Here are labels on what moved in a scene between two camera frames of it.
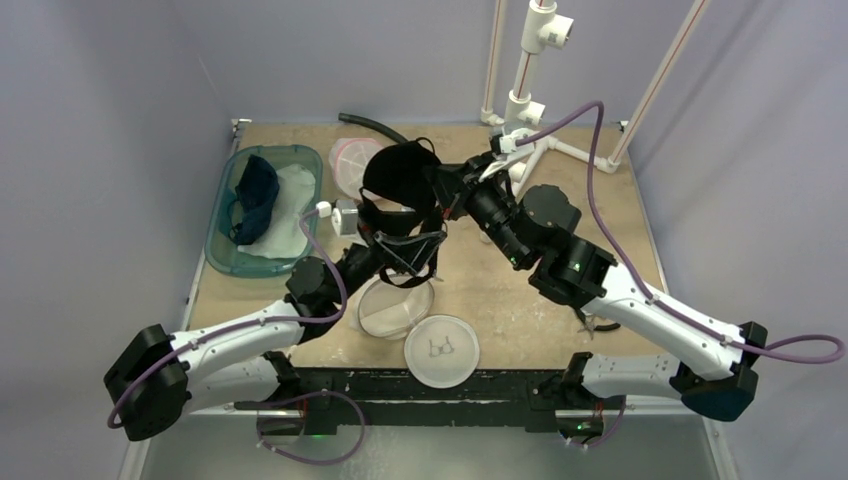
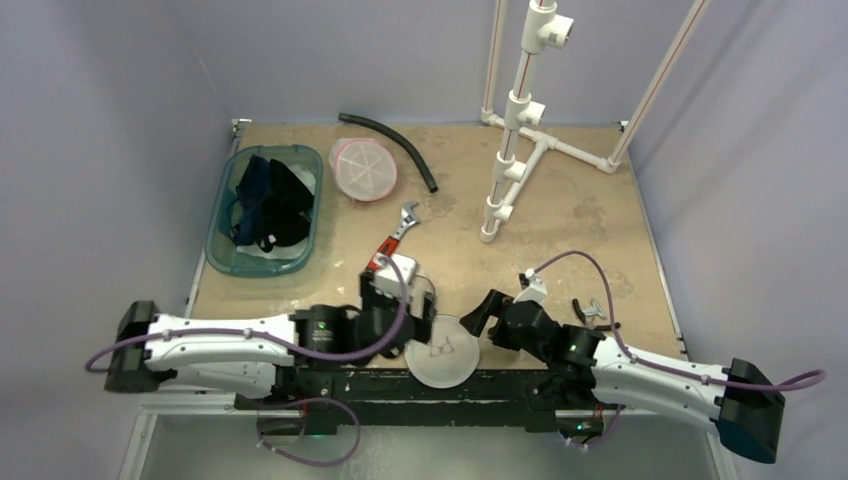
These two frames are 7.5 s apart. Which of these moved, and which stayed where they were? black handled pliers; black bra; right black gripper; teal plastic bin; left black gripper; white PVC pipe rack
Moved: black bra; right black gripper; left black gripper
Stayed: black handled pliers; teal plastic bin; white PVC pipe rack
